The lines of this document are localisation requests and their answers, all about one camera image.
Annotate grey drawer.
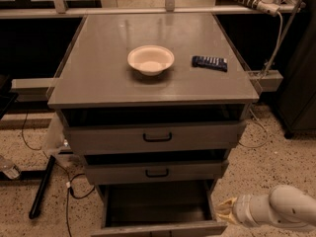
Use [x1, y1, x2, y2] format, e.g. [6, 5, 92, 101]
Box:
[85, 150, 228, 185]
[64, 105, 245, 155]
[91, 181, 226, 237]

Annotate grey drawer cabinet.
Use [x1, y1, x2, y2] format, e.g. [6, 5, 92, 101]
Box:
[46, 12, 261, 228]

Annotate white power strip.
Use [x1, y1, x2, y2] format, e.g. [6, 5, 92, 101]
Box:
[234, 0, 279, 17]

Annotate white paper bowl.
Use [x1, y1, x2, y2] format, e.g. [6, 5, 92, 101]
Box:
[127, 45, 175, 76]

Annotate white cable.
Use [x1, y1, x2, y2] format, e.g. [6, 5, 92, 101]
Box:
[237, 10, 284, 150]

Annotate clear plastic bottle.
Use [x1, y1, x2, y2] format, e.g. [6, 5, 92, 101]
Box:
[0, 155, 21, 180]

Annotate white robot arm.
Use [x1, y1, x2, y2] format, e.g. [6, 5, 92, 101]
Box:
[215, 185, 316, 232]

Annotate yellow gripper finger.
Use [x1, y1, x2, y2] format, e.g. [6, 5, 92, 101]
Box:
[217, 213, 239, 224]
[216, 197, 237, 211]

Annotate black floor cable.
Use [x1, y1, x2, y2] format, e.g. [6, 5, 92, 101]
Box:
[20, 110, 96, 237]

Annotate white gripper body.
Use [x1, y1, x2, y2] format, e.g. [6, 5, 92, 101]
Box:
[232, 195, 271, 227]

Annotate black bar on floor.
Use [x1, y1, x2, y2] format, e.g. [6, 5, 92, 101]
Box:
[29, 156, 55, 219]

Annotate dark blue snack packet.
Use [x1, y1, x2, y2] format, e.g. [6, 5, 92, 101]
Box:
[192, 55, 228, 72]

